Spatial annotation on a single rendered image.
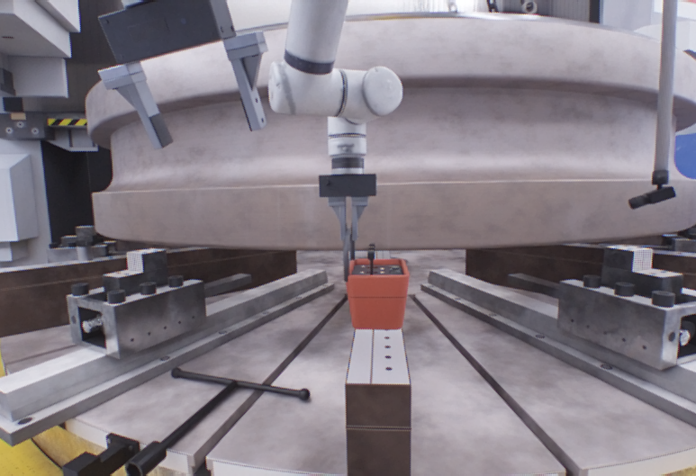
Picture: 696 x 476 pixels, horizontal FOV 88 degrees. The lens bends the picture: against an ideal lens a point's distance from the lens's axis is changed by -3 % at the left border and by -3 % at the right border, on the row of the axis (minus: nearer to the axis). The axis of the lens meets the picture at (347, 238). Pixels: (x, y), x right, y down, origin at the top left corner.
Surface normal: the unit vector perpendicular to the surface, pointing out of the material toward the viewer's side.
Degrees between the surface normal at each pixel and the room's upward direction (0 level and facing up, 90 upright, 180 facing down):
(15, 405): 71
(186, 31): 114
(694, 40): 90
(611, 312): 90
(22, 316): 90
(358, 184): 90
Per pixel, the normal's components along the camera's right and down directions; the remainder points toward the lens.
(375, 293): -0.08, 0.25
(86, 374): 0.84, -0.28
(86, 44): 0.28, 0.11
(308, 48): -0.13, 0.69
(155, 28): -0.10, 0.51
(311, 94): 0.31, 0.73
